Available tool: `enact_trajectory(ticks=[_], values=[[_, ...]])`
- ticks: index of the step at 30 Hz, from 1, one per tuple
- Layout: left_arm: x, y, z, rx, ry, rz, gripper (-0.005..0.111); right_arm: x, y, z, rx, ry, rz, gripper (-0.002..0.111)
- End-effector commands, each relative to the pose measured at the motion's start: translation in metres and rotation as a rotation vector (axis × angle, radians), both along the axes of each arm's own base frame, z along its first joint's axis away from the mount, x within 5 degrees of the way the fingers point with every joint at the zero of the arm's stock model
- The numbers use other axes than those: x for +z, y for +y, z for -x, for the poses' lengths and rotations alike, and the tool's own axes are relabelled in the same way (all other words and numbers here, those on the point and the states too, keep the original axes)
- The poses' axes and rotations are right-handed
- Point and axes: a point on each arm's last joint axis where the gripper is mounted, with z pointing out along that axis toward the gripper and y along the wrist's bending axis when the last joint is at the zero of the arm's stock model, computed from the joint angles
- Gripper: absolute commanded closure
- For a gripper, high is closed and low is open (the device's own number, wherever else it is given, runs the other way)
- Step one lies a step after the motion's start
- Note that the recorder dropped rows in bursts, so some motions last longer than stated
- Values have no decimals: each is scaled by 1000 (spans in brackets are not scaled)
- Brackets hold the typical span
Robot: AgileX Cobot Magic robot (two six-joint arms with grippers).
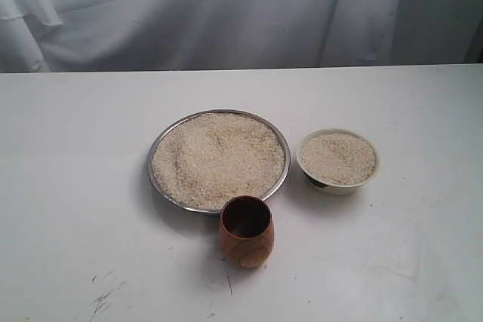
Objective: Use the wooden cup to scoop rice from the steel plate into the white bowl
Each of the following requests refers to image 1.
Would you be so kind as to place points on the steel plate of rice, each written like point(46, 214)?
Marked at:
point(202, 160)

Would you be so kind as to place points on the white fabric backdrop curtain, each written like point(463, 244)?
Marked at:
point(133, 35)

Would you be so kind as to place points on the brown wooden cup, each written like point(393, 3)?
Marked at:
point(246, 231)

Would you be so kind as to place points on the white bowl of rice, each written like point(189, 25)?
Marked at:
point(337, 161)

